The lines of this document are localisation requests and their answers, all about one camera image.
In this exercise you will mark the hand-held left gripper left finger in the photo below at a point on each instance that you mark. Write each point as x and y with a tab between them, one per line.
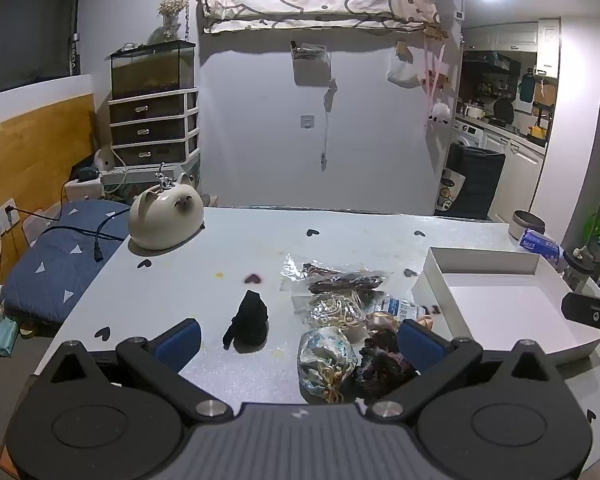
180	346

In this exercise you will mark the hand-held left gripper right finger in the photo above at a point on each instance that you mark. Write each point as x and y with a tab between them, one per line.
420	350

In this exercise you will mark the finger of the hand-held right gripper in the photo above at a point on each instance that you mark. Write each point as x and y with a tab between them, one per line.
582	310

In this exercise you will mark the dark scrunchie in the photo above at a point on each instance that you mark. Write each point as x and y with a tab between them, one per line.
382	365

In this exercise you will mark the white and blue packet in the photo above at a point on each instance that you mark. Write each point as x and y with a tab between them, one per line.
397	307

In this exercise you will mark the pink beige scrunchie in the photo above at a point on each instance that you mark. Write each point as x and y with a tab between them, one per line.
380	321

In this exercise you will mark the white cardboard box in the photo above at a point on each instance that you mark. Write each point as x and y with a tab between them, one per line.
505	305

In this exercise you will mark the clear bag patterned scrunchie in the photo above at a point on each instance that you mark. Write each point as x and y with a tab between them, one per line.
325	360

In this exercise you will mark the glass jar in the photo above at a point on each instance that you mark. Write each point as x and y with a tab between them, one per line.
577	270

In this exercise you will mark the blue tissue packet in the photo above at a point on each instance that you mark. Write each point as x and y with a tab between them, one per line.
540	245

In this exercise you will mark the round metal tin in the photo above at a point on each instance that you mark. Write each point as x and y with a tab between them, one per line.
526	224

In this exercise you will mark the white cat-shaped ornament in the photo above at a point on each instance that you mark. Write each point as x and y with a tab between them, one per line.
165	215

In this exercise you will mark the blue mattress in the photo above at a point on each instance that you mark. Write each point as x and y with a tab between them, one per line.
55	270

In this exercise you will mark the cartoon print tote bag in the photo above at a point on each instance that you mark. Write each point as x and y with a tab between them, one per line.
449	192

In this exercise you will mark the black bin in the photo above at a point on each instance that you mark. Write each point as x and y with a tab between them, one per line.
477	180

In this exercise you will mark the small metal ornament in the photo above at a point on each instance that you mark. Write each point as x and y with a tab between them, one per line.
163	177

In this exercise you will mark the teal packet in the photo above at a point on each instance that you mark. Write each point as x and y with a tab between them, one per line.
4	337

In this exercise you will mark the yellow pot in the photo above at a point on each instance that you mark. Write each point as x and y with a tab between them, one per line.
537	132

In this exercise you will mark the white adapter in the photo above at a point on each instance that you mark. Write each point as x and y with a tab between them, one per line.
105	160

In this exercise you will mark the white washing machine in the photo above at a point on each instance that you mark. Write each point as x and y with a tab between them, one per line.
469	134

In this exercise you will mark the black pan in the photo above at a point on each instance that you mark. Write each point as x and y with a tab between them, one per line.
503	110

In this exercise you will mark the white plastic drawer unit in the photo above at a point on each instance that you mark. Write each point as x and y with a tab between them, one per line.
152	127

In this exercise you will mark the white cooking pot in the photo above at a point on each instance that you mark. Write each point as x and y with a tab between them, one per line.
476	111

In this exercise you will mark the white plush toy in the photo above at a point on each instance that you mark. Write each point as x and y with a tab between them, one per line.
439	115

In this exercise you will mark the glass fish tank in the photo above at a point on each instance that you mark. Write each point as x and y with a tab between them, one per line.
152	72

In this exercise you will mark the pink ribbons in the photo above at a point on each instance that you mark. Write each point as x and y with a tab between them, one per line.
436	75

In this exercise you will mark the white hanging bag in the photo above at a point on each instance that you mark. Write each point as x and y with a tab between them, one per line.
404	70

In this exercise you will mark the white kitchen cabinets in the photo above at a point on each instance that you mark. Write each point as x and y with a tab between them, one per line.
510	37

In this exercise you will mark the dried flowers in vase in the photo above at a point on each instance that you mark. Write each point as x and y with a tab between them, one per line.
172	12

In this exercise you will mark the wall power outlet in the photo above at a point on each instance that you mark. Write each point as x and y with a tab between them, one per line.
0	220

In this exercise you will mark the wall switch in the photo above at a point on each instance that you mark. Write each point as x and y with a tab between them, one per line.
307	121

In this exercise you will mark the clear wall pouch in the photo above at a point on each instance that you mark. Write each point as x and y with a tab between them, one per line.
310	62

